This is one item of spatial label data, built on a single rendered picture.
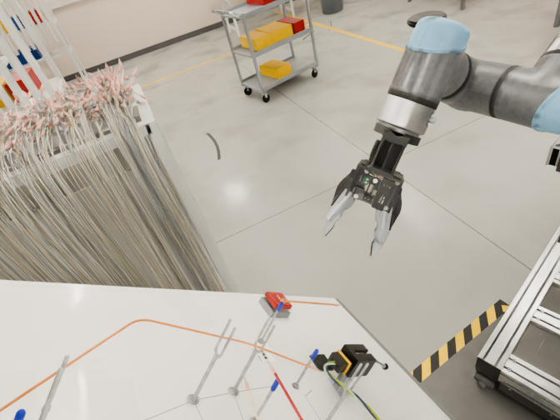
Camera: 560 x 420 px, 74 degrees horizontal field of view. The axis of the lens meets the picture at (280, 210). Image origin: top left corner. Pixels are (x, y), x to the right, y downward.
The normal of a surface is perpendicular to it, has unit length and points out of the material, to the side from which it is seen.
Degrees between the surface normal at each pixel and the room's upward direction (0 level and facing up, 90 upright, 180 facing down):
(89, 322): 45
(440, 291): 0
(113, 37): 90
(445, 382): 0
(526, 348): 0
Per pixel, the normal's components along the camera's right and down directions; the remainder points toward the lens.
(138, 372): 0.43, -0.87
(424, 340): -0.22, -0.74
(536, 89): -0.73, -0.16
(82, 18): 0.40, 0.52
